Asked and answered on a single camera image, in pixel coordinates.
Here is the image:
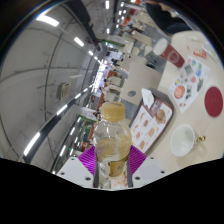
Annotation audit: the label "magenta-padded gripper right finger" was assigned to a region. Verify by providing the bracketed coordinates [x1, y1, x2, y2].
[125, 144, 167, 190]

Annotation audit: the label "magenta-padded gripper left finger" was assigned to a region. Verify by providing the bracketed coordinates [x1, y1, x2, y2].
[55, 144, 100, 189]

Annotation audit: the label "clear bottle with tan cap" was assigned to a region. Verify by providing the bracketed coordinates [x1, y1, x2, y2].
[92, 101, 133, 180]

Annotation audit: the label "printed paper tray liner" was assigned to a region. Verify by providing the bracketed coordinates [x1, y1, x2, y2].
[130, 104, 173, 154]

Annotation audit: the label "crumpled white napkin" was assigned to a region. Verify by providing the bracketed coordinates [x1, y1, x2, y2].
[141, 87, 156, 109]

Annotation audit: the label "dark brown food tray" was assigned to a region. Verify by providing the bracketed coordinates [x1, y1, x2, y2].
[128, 87, 175, 155]

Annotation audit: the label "ceiling air conditioner unit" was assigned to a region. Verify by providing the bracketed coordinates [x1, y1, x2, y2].
[57, 82, 72, 101]

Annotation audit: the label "beige chair with round hole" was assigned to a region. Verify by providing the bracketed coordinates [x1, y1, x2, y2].
[119, 56, 164, 108]

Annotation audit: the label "colourful printed leaflet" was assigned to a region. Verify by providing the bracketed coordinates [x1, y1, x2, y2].
[168, 56, 212, 114]

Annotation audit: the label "flat round red coaster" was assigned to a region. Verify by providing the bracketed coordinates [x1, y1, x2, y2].
[204, 85, 224, 118]

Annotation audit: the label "red paper cup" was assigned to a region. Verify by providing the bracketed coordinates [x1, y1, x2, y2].
[152, 37, 186, 69]

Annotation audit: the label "small red sauce packet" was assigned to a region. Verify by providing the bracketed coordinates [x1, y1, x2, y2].
[193, 48, 208, 60]

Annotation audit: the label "ceiling lights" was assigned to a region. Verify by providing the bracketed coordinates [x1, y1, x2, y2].
[23, 0, 141, 158]

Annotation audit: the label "person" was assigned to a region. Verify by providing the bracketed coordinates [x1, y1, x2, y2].
[144, 1, 193, 35]

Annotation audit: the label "white patterned mug, gold handle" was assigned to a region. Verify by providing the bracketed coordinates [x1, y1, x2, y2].
[169, 123, 207, 158]

